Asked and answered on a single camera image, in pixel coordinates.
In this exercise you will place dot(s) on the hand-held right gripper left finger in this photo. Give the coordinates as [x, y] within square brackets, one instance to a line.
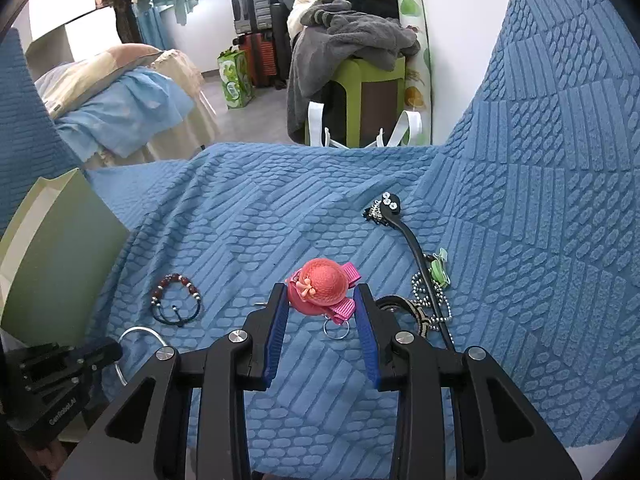
[277, 340]

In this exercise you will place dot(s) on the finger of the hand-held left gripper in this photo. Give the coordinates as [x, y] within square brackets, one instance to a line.
[102, 352]

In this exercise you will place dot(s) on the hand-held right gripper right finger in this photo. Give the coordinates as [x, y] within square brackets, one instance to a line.
[367, 345]

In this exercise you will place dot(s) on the pink hat hair clip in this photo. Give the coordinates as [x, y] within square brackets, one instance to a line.
[322, 282]

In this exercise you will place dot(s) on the green hair clip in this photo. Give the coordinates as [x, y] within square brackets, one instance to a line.
[440, 272]

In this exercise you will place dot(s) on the pale green white box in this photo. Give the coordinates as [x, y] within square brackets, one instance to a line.
[65, 250]

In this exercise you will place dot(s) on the small silver black brooch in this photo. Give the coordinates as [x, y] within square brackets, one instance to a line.
[375, 212]

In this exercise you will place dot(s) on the silver bangle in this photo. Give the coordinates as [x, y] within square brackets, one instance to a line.
[142, 329]

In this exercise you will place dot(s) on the black beige striped hairband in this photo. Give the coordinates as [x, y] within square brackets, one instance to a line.
[420, 317]

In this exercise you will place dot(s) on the black rhinestone headband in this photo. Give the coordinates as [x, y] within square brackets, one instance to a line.
[415, 245]

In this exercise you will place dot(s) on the blue textured blanket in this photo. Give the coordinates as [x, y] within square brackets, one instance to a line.
[500, 185]

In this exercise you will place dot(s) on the light blue cloth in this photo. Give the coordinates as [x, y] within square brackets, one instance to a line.
[135, 105]

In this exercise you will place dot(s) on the green stool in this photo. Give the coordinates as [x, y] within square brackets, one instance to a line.
[350, 82]

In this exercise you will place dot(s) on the green patterned bag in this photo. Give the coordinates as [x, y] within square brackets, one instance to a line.
[234, 80]

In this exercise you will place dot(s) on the beige pillow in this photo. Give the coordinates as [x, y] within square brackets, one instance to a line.
[85, 72]

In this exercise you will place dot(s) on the red suitcase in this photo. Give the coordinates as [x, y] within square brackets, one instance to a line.
[262, 57]

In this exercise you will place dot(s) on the fruit print rolled mat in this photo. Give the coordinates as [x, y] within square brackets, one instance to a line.
[417, 60]

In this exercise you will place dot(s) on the black suitcase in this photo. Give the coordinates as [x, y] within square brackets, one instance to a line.
[280, 45]

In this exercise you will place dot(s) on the grey suitcase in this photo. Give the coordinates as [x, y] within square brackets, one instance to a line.
[252, 2]

